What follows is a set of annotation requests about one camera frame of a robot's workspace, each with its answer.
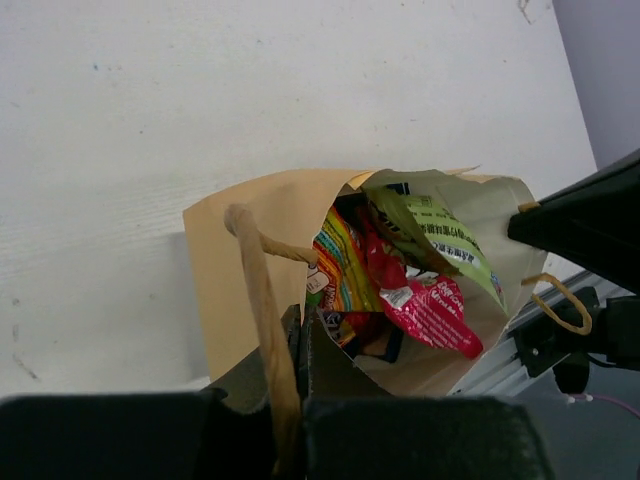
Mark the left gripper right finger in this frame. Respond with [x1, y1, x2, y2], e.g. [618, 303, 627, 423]
[299, 304, 556, 480]

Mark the aluminium frame rail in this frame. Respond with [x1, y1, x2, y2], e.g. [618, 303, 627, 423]
[450, 272, 639, 396]

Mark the brown paper bag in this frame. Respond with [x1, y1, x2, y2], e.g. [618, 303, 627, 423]
[183, 168, 548, 464]

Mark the green snack packet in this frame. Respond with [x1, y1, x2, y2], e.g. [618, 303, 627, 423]
[364, 186, 507, 310]

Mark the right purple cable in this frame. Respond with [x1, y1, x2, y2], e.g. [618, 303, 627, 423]
[567, 392, 640, 419]

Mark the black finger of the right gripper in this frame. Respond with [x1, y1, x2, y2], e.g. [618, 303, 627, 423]
[507, 151, 639, 290]

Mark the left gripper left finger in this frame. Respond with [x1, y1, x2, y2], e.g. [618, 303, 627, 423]
[0, 304, 304, 480]

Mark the pink snack packet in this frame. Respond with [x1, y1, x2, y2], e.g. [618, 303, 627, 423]
[361, 219, 484, 359]

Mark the orange fruit candy packet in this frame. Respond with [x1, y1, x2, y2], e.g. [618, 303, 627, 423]
[304, 205, 385, 346]

